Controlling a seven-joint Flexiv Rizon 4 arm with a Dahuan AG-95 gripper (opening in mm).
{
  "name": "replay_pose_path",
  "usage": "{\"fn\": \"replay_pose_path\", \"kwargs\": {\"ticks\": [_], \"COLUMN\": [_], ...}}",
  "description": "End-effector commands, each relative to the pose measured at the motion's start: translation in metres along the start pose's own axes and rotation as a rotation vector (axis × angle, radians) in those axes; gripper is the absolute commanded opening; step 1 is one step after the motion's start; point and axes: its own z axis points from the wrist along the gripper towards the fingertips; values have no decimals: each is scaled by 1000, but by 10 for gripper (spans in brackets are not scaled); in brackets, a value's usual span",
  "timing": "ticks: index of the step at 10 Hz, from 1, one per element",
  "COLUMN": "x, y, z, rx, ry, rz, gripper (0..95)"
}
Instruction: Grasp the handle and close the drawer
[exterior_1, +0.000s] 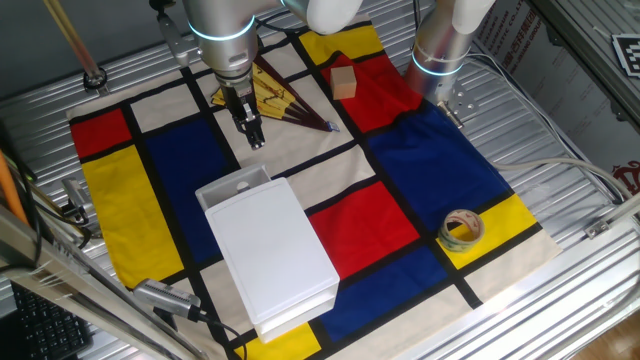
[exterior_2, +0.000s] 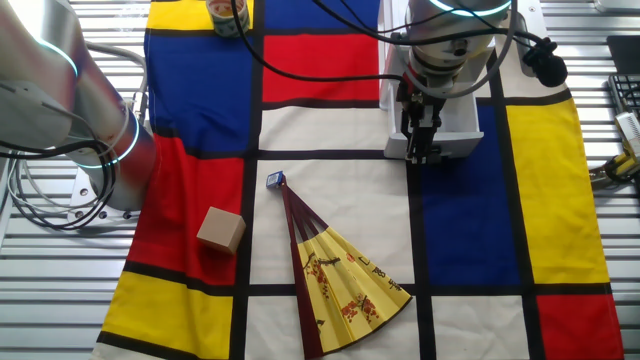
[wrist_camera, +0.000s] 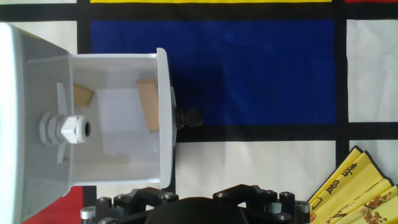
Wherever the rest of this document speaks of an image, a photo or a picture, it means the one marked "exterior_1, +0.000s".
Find clear tape roll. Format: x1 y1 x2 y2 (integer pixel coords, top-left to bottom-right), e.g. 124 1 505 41
437 208 486 254

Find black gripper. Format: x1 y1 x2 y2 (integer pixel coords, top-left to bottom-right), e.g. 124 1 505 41
219 78 266 150

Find colour block tablecloth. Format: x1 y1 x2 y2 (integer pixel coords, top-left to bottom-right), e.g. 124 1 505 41
66 13 564 360

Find orange pole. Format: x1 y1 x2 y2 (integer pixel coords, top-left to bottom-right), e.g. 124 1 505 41
0 149 30 226

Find small metal bracket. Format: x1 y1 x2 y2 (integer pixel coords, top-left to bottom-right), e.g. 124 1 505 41
584 219 612 240

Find aluminium frame bar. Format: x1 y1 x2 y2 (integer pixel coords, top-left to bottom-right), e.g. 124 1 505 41
0 203 211 360
529 0 640 126

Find thin white cable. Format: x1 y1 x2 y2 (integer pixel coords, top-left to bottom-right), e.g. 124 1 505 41
467 49 621 204

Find brass pole with black base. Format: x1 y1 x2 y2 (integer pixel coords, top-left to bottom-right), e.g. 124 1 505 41
42 0 109 94

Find silver depth camera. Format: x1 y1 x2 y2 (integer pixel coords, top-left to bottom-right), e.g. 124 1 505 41
132 278 204 322
60 177 96 224

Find thick white cable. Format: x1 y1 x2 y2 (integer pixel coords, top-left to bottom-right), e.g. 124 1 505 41
492 157 640 201

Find wooden cube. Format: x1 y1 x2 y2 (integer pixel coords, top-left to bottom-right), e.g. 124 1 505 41
329 65 358 101

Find black keyboard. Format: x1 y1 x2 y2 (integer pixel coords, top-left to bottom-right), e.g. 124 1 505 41
9 282 94 360

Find black camera cable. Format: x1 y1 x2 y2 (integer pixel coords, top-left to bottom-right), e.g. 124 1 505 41
197 312 249 360

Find black white marker tag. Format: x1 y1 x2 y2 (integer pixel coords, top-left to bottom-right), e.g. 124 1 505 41
610 32 640 79

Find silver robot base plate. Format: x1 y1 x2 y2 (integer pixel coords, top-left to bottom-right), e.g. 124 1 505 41
435 79 479 130

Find dark printed board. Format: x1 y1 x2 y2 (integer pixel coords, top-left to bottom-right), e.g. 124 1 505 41
472 0 640 199

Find white plastic drawer cabinet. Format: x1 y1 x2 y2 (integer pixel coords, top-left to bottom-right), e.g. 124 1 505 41
203 177 341 345

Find yellow folding paper fan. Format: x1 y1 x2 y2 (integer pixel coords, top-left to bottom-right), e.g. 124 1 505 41
209 53 341 134

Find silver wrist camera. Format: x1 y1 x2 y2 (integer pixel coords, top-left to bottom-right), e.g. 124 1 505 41
155 9 195 69

